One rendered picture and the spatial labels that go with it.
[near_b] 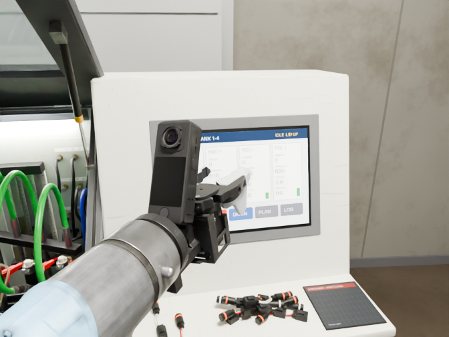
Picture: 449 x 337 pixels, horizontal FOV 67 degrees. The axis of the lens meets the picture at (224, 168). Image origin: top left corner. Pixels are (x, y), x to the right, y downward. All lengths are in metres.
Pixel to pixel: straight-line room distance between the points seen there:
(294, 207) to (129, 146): 0.49
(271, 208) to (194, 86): 0.40
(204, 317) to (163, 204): 0.61
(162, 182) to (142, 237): 0.08
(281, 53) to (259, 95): 1.30
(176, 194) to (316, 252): 0.76
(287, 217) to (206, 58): 1.35
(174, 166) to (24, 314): 0.19
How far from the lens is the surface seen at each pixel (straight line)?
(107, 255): 0.30
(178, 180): 0.36
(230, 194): 0.41
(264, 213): 0.97
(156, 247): 0.31
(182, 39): 2.14
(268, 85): 0.96
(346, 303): 1.03
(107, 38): 2.20
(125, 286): 0.28
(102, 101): 0.92
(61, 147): 1.17
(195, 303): 0.98
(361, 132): 2.49
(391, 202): 2.79
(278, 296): 0.95
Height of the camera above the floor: 1.63
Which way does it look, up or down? 20 degrees down
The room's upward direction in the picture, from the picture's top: straight up
